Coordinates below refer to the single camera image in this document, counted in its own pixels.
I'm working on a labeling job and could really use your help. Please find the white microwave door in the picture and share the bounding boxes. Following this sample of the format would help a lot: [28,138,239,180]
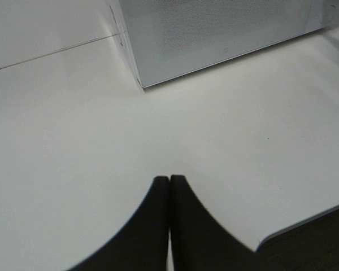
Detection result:
[120,0,313,88]

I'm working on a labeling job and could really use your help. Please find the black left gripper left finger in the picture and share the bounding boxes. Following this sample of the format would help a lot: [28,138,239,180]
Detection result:
[71,176,170,270]

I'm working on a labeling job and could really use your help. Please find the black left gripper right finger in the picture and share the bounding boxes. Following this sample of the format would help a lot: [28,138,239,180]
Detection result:
[169,175,282,270]

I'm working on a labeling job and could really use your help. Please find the white microwave oven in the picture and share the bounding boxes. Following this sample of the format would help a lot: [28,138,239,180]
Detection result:
[108,0,339,89]

